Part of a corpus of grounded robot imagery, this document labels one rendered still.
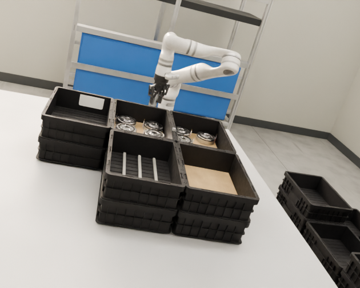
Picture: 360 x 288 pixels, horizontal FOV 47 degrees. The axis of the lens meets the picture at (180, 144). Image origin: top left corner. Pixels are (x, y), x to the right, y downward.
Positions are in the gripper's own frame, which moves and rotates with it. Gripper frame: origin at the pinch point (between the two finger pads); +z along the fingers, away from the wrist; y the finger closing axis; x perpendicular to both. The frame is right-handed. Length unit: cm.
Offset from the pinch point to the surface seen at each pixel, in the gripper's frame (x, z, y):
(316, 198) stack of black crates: 70, 51, -104
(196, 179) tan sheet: 44.2, 17.1, 15.8
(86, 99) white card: -31.0, 10.2, 17.6
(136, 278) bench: 63, 30, 69
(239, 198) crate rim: 71, 8, 27
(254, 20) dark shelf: -65, -33, -200
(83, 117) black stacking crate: -24.6, 17.0, 22.9
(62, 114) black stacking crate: -31.5, 17.1, 30.8
